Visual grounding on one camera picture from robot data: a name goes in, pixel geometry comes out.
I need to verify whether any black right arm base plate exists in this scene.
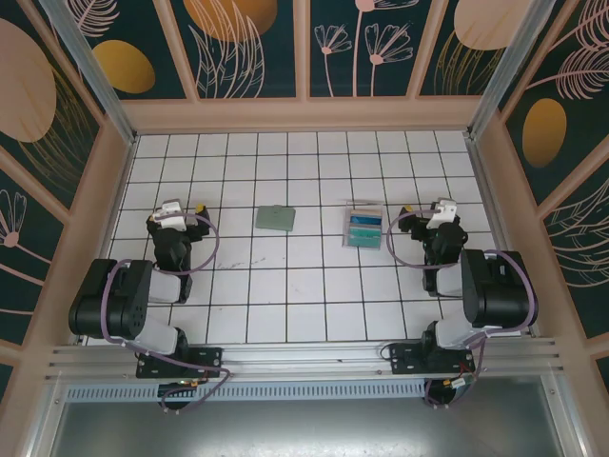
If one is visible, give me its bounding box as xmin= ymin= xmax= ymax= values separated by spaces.
xmin=388 ymin=343 xmax=477 ymax=378

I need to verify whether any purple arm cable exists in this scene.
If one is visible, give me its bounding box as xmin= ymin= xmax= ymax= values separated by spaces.
xmin=102 ymin=212 xmax=234 ymax=414
xmin=385 ymin=209 xmax=540 ymax=410

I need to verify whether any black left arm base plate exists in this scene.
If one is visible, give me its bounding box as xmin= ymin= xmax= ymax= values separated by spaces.
xmin=136 ymin=346 xmax=225 ymax=380

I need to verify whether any aluminium rail frame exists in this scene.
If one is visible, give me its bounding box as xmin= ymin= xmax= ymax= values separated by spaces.
xmin=45 ymin=336 xmax=568 ymax=387

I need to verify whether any white ridged insert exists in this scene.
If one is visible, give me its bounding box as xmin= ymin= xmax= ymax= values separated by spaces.
xmin=345 ymin=213 xmax=383 ymax=249

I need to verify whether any grey metal panel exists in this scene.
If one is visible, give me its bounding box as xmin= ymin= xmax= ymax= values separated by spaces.
xmin=47 ymin=375 xmax=580 ymax=457

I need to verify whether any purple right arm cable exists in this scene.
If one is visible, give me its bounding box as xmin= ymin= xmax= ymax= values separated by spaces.
xmin=385 ymin=209 xmax=540 ymax=410

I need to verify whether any aluminium corner post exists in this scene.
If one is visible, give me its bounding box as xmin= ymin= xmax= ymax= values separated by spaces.
xmin=464 ymin=0 xmax=558 ymax=140
xmin=40 ymin=0 xmax=140 ymax=147

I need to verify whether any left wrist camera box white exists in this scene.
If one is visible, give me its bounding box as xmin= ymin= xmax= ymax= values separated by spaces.
xmin=156 ymin=200 xmax=187 ymax=229

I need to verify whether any grey slotted cable duct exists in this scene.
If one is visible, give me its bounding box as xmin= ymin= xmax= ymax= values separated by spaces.
xmin=64 ymin=383 xmax=429 ymax=402

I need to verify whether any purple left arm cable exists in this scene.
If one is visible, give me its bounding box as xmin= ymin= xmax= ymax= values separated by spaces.
xmin=102 ymin=212 xmax=234 ymax=414

